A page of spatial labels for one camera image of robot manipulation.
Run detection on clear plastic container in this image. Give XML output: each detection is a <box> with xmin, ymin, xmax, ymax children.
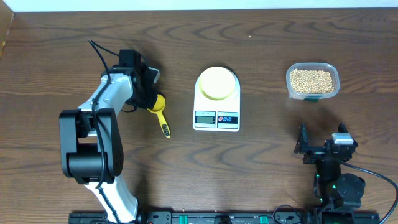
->
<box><xmin>286</xmin><ymin>62</ymin><xmax>340</xmax><ymax>100</ymax></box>

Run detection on yellow plastic bowl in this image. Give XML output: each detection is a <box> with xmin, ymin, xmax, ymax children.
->
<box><xmin>198</xmin><ymin>67</ymin><xmax>236</xmax><ymax>100</ymax></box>

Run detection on soybeans in container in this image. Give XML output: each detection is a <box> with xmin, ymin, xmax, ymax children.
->
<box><xmin>290</xmin><ymin>69</ymin><xmax>335</xmax><ymax>94</ymax></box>

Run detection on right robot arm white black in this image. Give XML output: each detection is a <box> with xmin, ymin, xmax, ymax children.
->
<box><xmin>294</xmin><ymin>123</ymin><xmax>366</xmax><ymax>224</ymax></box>

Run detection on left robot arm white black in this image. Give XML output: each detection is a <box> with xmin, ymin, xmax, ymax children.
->
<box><xmin>59</xmin><ymin>49</ymin><xmax>160</xmax><ymax>223</ymax></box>

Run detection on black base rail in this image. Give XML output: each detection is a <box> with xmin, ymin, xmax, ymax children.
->
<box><xmin>67</xmin><ymin>211</ymin><xmax>379</xmax><ymax>224</ymax></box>

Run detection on white digital kitchen scale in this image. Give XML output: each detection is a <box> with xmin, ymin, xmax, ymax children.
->
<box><xmin>192</xmin><ymin>70</ymin><xmax>241</xmax><ymax>132</ymax></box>

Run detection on yellow measuring scoop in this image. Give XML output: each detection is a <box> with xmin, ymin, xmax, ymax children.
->
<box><xmin>148</xmin><ymin>94</ymin><xmax>171</xmax><ymax>138</ymax></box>

